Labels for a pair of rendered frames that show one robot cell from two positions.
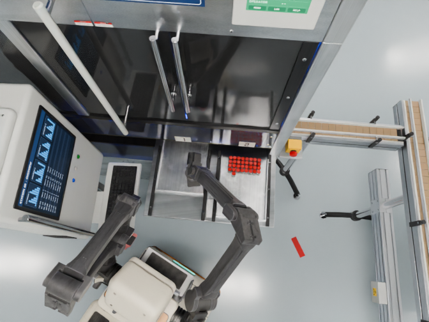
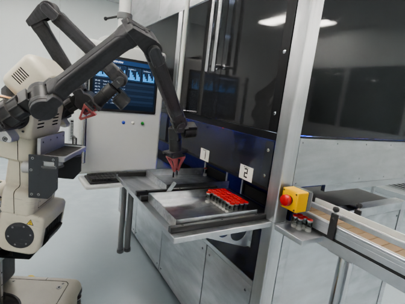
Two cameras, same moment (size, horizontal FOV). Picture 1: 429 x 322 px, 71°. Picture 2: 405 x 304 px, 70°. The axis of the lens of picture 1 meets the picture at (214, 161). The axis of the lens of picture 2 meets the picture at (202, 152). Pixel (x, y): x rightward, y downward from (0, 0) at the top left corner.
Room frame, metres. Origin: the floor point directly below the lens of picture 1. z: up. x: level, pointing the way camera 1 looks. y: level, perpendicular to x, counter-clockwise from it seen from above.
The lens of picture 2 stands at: (-0.28, -0.99, 1.31)
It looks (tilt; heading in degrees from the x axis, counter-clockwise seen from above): 11 degrees down; 52
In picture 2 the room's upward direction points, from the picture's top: 7 degrees clockwise
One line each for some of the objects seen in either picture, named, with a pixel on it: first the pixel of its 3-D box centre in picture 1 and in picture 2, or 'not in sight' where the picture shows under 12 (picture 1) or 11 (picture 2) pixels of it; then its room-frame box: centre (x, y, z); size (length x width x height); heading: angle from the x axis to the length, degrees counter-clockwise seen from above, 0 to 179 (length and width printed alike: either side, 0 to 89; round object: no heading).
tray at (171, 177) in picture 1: (183, 162); (187, 178); (0.54, 0.18, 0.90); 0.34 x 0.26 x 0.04; 174
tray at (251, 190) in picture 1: (242, 187); (200, 205); (0.39, -0.15, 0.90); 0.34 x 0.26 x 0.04; 174
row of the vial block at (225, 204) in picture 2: (244, 171); (220, 201); (0.48, -0.16, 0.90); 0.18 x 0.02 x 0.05; 84
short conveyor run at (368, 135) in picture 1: (340, 131); (398, 252); (0.71, -0.72, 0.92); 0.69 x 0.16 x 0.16; 84
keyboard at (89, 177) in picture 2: (120, 199); (123, 176); (0.36, 0.54, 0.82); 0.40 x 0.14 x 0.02; 177
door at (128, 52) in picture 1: (119, 81); (198, 60); (0.67, 0.36, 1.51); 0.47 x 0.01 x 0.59; 84
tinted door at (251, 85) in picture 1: (237, 90); (252, 54); (0.62, -0.09, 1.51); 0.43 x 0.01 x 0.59; 84
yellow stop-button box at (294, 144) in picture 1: (293, 145); (295, 199); (0.60, -0.42, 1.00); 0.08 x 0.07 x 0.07; 174
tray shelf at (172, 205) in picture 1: (212, 178); (189, 195); (0.45, 0.01, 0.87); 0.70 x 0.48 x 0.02; 84
